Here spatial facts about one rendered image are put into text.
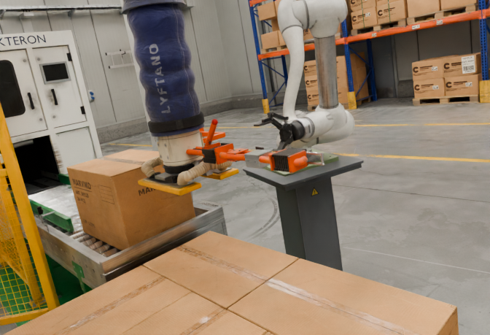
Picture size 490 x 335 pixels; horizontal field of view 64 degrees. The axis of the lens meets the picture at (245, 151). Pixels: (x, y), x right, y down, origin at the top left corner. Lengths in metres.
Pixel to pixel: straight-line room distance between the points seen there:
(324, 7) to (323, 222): 1.12
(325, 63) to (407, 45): 8.25
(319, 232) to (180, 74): 1.21
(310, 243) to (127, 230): 0.97
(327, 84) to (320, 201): 0.64
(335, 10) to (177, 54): 0.80
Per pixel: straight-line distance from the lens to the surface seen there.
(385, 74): 10.45
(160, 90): 1.53
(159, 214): 2.06
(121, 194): 1.94
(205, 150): 1.43
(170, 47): 1.54
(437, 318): 1.34
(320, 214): 2.24
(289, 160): 1.13
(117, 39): 11.95
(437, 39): 9.99
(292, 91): 1.83
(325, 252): 2.34
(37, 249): 2.60
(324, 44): 2.00
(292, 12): 1.94
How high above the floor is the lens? 1.32
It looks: 12 degrees down
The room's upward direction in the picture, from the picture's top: 10 degrees counter-clockwise
